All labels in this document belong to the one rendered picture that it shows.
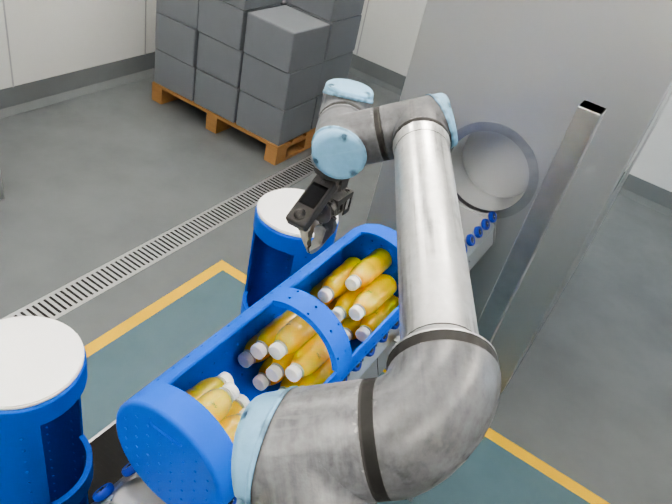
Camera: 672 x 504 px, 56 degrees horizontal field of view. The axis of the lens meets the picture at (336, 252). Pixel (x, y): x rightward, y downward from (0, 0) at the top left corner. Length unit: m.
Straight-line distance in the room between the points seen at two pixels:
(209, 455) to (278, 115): 3.29
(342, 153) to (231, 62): 3.45
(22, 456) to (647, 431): 2.80
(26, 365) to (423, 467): 1.15
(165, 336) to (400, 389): 2.52
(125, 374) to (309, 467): 2.35
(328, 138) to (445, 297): 0.42
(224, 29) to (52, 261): 1.90
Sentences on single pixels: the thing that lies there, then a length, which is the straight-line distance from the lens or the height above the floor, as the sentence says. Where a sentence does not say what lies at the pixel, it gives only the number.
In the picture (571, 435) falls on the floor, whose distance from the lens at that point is 3.26.
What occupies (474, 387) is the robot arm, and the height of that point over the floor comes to 1.79.
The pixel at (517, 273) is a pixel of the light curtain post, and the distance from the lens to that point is 1.87.
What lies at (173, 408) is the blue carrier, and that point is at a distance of 1.23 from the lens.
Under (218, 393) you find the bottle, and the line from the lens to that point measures 1.34.
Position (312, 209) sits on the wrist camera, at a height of 1.55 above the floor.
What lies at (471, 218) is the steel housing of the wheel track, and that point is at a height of 0.93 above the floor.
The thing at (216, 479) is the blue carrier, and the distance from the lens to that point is 1.24.
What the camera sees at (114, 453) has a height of 0.15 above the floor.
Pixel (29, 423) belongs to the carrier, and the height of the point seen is 0.98.
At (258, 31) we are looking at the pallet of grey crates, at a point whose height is 0.84.
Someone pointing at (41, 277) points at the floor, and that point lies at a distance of 3.40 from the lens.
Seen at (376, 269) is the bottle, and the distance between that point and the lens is 1.75.
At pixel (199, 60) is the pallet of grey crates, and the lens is 4.64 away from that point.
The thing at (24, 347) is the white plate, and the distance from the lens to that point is 1.63.
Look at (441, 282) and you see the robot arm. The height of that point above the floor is 1.80.
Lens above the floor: 2.21
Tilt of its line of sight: 37 degrees down
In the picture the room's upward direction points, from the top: 14 degrees clockwise
